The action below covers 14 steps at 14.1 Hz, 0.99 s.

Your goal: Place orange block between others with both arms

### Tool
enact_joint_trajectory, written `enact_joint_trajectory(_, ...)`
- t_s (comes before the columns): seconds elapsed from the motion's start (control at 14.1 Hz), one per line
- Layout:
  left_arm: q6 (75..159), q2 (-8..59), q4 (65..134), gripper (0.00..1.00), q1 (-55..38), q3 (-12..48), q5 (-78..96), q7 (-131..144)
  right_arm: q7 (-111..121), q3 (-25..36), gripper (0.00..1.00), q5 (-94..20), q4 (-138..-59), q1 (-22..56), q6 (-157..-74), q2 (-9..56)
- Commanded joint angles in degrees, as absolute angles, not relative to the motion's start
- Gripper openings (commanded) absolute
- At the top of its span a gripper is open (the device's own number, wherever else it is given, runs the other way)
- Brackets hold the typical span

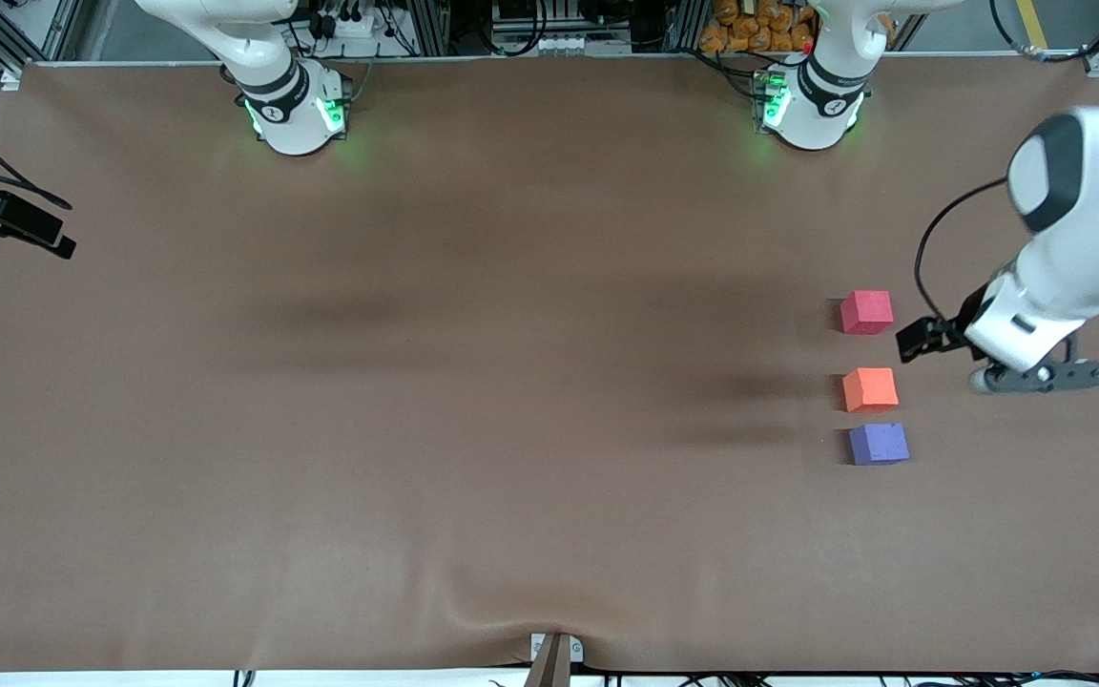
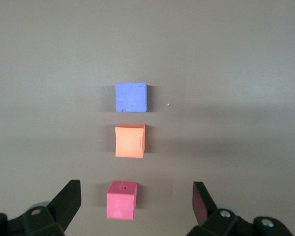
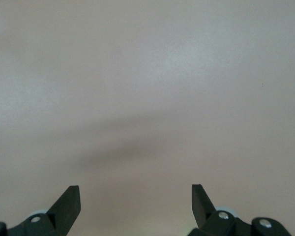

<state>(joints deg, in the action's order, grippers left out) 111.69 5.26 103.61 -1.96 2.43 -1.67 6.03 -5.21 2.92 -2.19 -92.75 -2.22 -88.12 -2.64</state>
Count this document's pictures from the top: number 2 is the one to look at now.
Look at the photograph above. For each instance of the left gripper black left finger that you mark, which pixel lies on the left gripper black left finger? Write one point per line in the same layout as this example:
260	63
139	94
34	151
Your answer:
61	209

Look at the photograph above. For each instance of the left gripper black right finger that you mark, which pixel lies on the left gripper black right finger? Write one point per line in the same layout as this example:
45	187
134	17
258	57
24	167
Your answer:
204	206

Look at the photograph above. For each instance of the red foam cube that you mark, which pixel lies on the red foam cube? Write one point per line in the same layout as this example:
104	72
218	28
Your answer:
120	205

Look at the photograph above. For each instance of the purple foam cube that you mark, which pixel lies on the purple foam cube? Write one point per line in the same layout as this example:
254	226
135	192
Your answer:
130	97

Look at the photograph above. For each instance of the orange foam cube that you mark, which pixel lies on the orange foam cube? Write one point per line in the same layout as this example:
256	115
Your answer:
129	143

